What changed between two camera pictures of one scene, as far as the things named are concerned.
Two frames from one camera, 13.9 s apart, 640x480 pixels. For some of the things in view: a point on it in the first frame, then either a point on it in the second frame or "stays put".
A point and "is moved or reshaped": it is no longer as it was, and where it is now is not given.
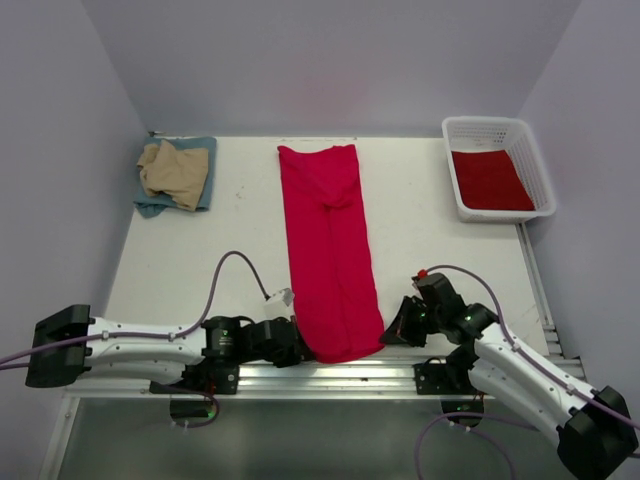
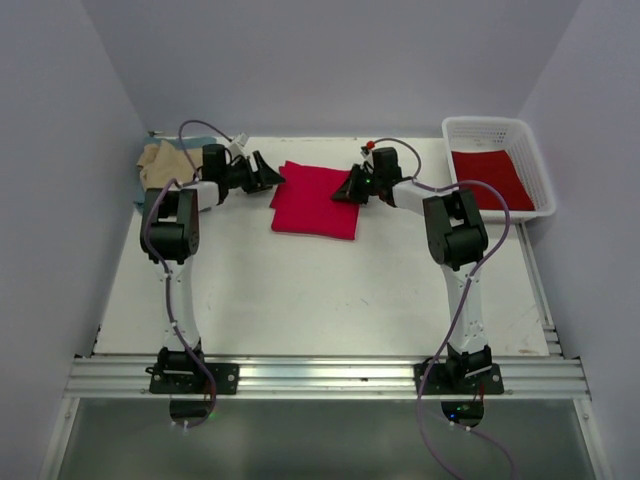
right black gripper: (401, 331) -> (349, 190)
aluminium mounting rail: (372, 379) stays put
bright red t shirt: (338, 301) is moved or reshaped
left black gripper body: (285, 356) -> (240, 175)
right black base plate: (435, 377) stays put
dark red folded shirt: (489, 180) stays put
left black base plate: (206, 378) stays put
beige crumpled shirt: (177, 174) stays put
